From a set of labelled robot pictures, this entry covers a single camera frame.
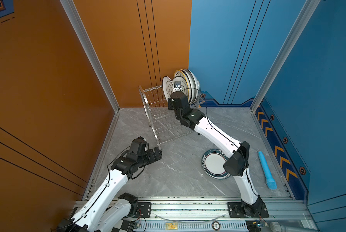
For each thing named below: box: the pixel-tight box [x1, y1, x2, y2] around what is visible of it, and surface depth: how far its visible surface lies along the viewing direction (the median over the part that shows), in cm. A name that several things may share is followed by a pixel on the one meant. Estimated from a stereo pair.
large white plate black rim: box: [182, 68, 201, 104], surface depth 75 cm
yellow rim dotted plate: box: [173, 69, 190, 102], surface depth 76 cm
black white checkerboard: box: [111, 219, 135, 232], surface depth 67 cm
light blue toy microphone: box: [257, 150, 277, 190], surface depth 84 cm
